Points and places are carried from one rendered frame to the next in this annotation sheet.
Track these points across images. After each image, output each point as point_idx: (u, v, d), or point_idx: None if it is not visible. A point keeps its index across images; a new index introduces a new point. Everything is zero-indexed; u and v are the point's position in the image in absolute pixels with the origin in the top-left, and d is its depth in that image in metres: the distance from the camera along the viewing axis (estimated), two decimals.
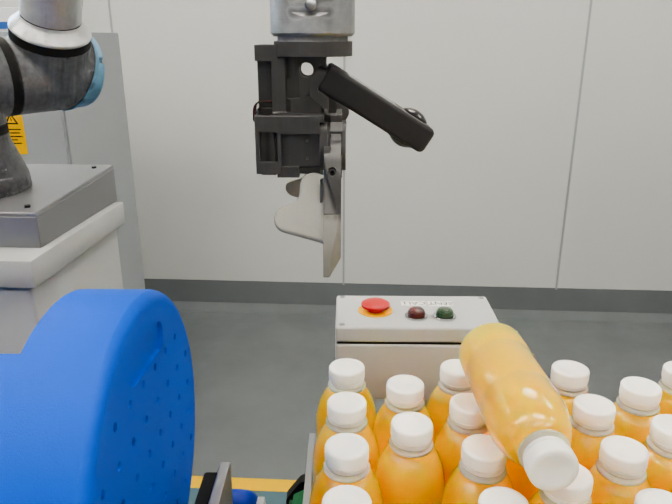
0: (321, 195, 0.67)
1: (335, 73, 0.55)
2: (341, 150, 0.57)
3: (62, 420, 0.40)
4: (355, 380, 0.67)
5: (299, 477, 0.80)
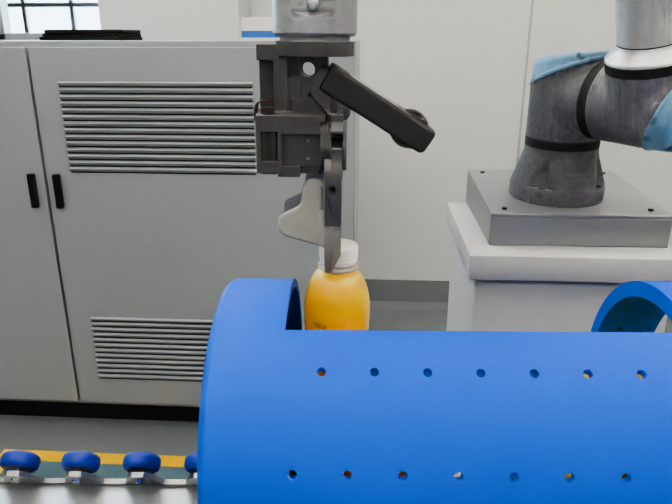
0: None
1: (337, 73, 0.55)
2: (342, 150, 0.57)
3: None
4: (347, 256, 0.61)
5: None
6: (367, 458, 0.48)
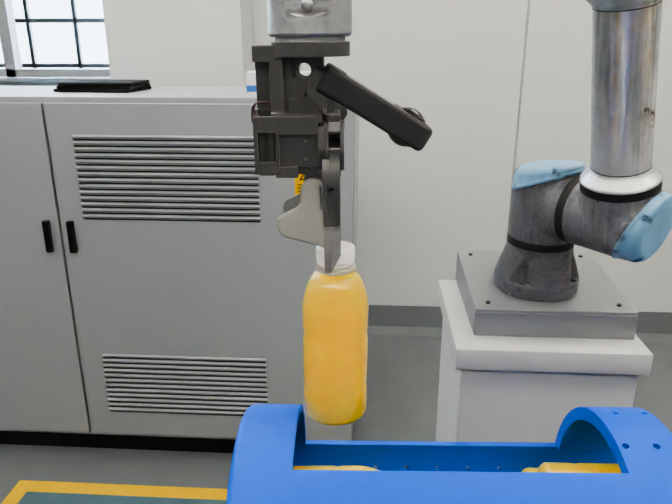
0: None
1: (333, 73, 0.55)
2: (340, 150, 0.57)
3: None
4: None
5: None
6: None
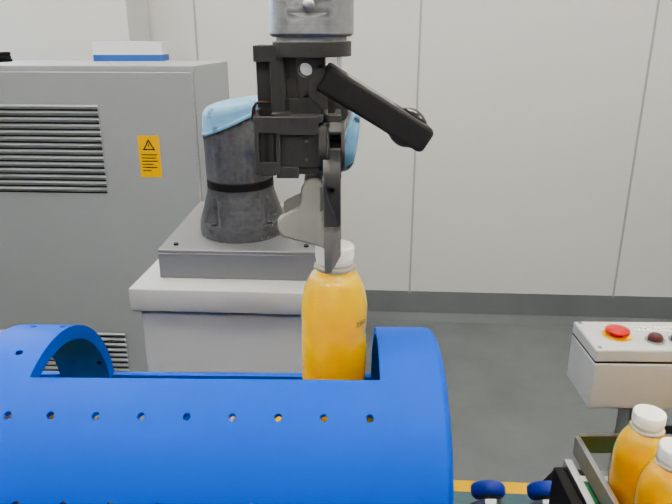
0: None
1: (334, 73, 0.55)
2: (340, 150, 0.57)
3: (428, 427, 0.57)
4: None
5: (552, 472, 0.98)
6: None
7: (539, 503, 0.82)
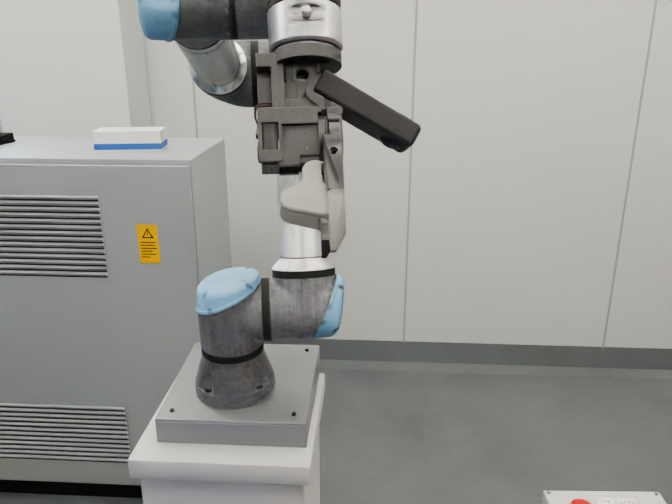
0: (315, 219, 0.68)
1: (329, 75, 0.61)
2: None
3: None
4: None
5: None
6: None
7: None
